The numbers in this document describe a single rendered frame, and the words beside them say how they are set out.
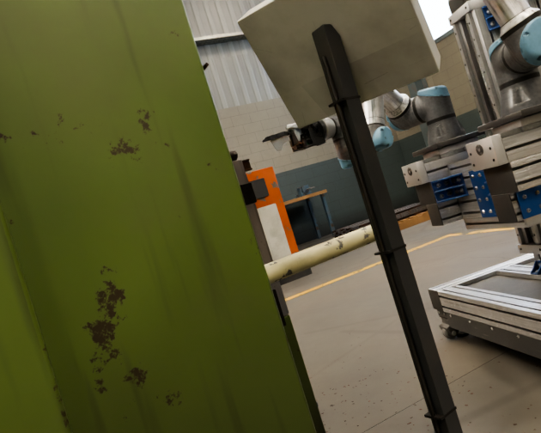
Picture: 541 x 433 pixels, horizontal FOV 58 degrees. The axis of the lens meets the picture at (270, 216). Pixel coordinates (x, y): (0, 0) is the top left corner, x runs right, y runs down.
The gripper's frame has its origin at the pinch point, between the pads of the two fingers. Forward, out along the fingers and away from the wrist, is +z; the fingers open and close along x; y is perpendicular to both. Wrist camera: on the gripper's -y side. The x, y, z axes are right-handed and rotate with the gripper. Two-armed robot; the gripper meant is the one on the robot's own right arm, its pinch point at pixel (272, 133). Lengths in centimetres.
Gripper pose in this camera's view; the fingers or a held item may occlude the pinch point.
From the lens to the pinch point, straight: 164.5
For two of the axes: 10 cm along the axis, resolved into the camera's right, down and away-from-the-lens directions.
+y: 3.0, 9.6, 0.0
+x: -5.3, 1.6, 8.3
